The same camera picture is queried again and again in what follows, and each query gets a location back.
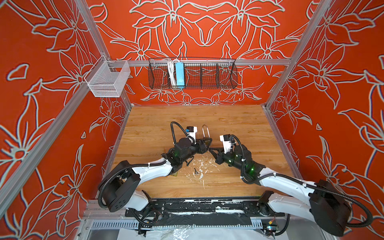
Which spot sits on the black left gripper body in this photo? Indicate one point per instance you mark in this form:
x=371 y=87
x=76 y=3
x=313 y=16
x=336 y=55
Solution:
x=192 y=151

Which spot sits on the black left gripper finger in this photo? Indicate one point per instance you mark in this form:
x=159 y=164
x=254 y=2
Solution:
x=206 y=140
x=202 y=147

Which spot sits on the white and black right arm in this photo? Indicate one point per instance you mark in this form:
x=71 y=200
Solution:
x=318 y=202

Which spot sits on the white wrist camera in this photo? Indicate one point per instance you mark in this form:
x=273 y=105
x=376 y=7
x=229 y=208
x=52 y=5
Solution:
x=227 y=142
x=191 y=133

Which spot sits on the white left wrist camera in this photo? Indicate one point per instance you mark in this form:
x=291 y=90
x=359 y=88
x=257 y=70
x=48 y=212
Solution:
x=191 y=133

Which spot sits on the brass padlock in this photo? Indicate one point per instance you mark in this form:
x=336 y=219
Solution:
x=206 y=132

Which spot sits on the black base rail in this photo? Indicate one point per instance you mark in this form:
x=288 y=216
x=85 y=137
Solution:
x=213 y=212

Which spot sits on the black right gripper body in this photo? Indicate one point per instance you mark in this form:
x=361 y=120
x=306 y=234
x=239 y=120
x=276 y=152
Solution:
x=230 y=159

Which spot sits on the white mesh wall basket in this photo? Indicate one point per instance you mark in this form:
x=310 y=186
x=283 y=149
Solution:
x=106 y=82

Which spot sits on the black wire wall basket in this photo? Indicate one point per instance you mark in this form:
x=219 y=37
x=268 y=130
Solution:
x=200 y=73

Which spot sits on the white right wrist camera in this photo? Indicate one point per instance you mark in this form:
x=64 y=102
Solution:
x=227 y=142

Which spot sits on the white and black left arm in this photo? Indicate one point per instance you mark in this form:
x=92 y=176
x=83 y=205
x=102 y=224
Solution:
x=118 y=189

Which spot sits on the light blue box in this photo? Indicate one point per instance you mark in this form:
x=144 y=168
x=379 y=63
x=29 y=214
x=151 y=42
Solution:
x=180 y=75

